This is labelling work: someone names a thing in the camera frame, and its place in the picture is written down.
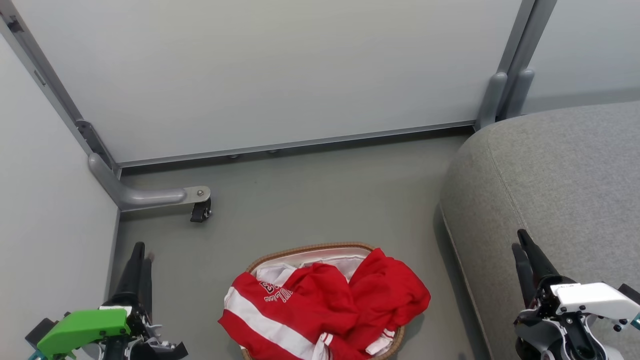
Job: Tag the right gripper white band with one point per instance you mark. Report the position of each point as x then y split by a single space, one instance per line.
590 297

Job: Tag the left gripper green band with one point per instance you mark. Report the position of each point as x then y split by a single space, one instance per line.
80 327

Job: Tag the red garment wide white stripe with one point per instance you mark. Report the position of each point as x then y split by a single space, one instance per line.
250 295

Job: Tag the red garment thin striped cuffs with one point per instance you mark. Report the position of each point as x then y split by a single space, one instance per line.
390 295

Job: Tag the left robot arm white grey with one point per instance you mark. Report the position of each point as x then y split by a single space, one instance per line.
160 347

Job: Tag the grey fabric sofa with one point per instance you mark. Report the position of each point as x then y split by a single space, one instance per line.
550 175

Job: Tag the grey partition support foot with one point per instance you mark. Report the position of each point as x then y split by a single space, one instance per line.
145 197

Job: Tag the black caster wheel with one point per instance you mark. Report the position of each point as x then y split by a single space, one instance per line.
200 212

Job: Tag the white partition panel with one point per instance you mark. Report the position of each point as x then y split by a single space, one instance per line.
275 65
40 175
590 40

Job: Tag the brown wicker laundry basket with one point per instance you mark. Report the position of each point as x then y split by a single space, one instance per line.
310 247

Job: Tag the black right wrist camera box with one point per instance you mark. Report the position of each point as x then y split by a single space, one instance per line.
631 294

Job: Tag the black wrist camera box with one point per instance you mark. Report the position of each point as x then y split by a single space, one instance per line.
40 331
631 294

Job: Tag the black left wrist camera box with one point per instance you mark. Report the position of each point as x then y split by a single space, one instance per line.
40 331

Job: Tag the grey partition upright post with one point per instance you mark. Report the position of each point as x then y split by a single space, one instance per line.
522 90
492 100

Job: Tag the grey partition bottom rail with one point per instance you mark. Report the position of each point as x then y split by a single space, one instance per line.
300 144

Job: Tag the grey partition corner post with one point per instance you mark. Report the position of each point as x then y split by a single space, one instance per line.
47 77

